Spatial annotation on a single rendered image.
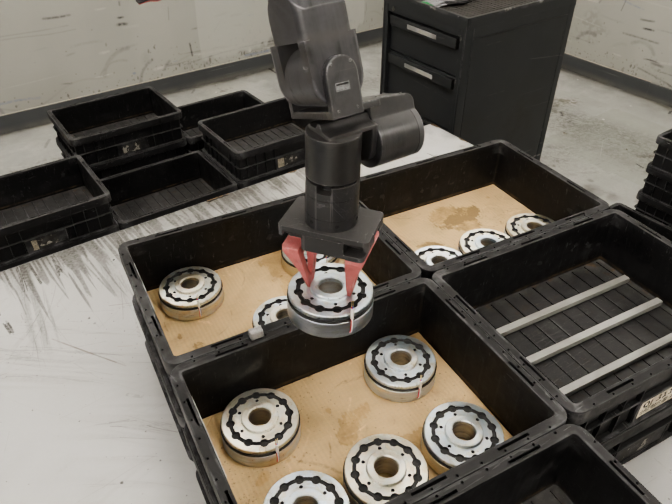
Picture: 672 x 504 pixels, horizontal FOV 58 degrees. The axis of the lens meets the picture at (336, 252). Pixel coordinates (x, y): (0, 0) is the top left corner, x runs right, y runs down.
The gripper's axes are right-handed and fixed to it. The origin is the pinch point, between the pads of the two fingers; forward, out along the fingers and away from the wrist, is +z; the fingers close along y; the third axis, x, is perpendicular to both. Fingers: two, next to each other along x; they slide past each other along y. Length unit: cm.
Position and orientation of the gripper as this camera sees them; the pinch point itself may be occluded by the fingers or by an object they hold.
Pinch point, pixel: (330, 283)
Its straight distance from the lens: 71.3
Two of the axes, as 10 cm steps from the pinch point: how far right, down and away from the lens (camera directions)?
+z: -0.2, 8.0, 5.9
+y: -9.5, -2.1, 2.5
